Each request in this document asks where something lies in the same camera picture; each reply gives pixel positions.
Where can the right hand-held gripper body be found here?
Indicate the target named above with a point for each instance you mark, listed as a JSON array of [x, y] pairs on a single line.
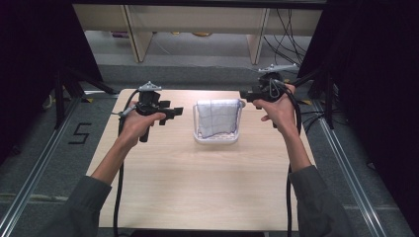
[[268, 87]]

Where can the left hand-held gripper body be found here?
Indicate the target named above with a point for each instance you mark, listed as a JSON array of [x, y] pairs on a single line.
[[148, 102]]

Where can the white checked dish cloth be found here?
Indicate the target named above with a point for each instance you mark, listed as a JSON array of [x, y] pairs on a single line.
[[217, 117]]

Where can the white cloth rack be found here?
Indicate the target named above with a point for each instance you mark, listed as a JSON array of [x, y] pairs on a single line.
[[214, 141]]

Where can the person's right hand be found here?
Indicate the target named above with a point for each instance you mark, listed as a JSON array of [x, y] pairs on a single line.
[[281, 112]]

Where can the person's left hand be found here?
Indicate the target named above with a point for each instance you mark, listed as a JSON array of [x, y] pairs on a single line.
[[135, 125]]

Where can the grey round table grommet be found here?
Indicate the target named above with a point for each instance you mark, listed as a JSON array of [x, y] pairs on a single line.
[[243, 103]]

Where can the black metal stand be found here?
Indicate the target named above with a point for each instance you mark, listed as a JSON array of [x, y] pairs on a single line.
[[329, 98], [59, 98]]

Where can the beige wooden desk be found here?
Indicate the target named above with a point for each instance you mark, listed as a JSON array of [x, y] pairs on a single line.
[[197, 19]]

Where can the black curtain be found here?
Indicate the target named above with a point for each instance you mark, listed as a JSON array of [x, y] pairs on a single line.
[[33, 65], [378, 82]]

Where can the aluminium floor rail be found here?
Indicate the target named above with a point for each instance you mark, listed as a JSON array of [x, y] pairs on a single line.
[[349, 177], [36, 171]]

